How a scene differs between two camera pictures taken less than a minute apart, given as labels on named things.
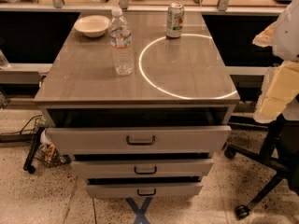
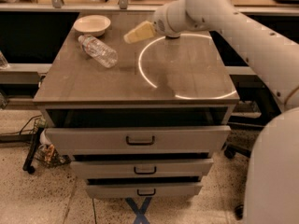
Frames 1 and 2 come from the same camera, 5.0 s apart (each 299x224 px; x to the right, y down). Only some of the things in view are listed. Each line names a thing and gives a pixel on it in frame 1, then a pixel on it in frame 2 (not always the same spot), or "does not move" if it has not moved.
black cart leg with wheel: x=28 y=164 does not move
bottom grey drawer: x=139 y=190 does not move
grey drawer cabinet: x=152 y=133 does not move
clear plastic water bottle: x=121 y=35 → x=108 y=57
